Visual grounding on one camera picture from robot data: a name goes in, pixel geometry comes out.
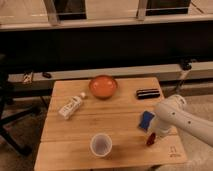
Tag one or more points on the small black object on ledge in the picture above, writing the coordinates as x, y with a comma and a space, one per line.
46, 75

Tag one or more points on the blue sponge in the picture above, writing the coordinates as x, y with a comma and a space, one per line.
145, 120

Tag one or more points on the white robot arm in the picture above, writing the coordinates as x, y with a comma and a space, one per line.
171, 112

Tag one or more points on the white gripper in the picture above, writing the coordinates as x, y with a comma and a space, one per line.
160, 127

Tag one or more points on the striped clamp on ledge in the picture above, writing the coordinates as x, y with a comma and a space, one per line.
28, 77

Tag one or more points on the orange bowl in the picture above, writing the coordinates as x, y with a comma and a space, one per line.
103, 86

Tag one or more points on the black rectangular case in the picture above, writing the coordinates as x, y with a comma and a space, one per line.
147, 93

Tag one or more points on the red pepper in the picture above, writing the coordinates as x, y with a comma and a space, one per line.
151, 139

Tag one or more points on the wooden table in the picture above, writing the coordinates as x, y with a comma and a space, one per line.
65, 144

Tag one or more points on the clear plastic cup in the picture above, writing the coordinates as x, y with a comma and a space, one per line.
101, 145

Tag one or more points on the white plastic bottle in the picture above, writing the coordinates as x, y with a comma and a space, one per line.
71, 107

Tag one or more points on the black clamp with stand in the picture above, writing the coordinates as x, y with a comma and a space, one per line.
186, 67

